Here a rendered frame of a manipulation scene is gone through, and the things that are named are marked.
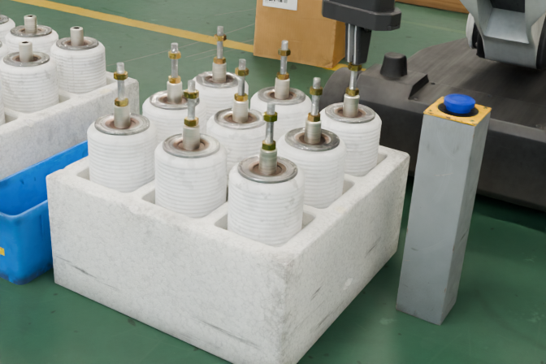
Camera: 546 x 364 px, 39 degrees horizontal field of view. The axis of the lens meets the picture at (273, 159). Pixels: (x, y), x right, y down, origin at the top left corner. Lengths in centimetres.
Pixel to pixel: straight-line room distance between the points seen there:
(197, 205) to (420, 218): 31
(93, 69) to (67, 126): 13
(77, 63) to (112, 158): 38
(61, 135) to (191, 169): 42
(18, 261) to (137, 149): 26
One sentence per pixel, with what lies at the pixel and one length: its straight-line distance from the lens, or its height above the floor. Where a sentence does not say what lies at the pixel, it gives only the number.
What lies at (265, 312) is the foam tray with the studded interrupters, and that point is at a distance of 96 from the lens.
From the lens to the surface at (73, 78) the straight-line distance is 142.
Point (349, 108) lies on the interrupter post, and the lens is 114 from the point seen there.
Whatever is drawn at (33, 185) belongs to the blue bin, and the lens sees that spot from 130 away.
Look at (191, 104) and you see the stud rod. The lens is 99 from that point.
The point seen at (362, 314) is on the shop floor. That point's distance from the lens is 115.
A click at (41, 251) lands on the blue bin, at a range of 121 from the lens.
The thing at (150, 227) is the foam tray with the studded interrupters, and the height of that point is 16.
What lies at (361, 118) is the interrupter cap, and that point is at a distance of 114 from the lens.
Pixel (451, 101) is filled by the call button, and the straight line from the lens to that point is 102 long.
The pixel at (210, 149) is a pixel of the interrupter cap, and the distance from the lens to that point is 101.
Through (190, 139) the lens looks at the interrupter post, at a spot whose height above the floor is 27.
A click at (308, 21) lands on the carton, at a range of 214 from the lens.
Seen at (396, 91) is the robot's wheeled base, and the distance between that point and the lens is 143.
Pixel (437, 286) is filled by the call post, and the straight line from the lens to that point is 112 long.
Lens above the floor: 67
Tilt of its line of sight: 25 degrees down
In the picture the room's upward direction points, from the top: 3 degrees clockwise
